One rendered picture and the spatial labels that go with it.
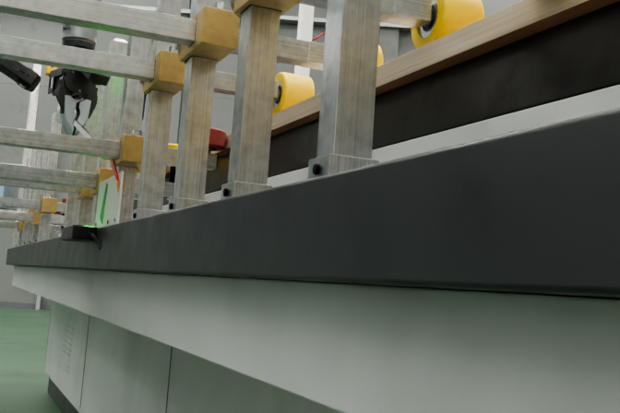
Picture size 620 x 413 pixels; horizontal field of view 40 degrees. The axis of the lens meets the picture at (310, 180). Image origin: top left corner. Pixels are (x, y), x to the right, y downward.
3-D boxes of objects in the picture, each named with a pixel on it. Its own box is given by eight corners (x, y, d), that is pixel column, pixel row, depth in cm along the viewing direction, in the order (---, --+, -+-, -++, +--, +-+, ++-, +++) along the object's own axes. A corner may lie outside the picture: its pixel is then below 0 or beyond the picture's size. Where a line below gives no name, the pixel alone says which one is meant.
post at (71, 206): (62, 238, 228) (79, 76, 234) (59, 238, 233) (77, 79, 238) (78, 239, 230) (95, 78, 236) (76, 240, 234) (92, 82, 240)
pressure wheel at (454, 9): (403, 41, 104) (430, 60, 97) (423, -23, 101) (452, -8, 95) (444, 49, 106) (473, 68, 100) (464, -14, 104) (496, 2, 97)
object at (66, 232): (74, 247, 154) (77, 222, 155) (60, 249, 175) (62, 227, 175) (101, 250, 156) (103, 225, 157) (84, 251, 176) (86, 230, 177)
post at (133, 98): (110, 254, 159) (134, 9, 165) (106, 254, 162) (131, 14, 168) (128, 256, 160) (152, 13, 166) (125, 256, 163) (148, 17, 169)
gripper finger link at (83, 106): (74, 142, 187) (78, 101, 188) (87, 140, 182) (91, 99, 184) (61, 140, 185) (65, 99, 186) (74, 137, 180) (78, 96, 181)
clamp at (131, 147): (122, 160, 154) (125, 133, 154) (109, 168, 166) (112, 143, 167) (152, 164, 156) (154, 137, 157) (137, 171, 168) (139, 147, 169)
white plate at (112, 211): (114, 225, 151) (120, 171, 152) (92, 230, 175) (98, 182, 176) (118, 226, 151) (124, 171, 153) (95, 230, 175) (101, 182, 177)
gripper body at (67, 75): (77, 103, 190) (83, 52, 191) (96, 99, 183) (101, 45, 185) (45, 96, 184) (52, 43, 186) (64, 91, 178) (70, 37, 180)
